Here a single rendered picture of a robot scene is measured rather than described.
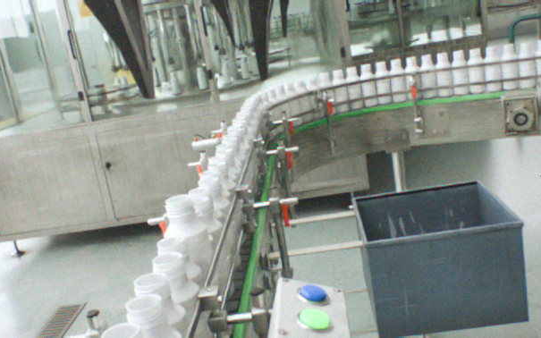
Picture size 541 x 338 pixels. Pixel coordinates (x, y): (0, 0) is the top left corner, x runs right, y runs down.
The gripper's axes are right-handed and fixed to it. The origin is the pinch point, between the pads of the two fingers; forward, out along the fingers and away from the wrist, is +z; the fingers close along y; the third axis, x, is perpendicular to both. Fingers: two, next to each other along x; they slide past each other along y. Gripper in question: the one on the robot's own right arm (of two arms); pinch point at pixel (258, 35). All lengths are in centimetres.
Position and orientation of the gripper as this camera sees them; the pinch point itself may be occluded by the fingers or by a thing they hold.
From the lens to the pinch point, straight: 78.7
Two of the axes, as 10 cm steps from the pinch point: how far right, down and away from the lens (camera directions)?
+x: -0.4, 2.4, -9.7
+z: 1.6, 9.6, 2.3
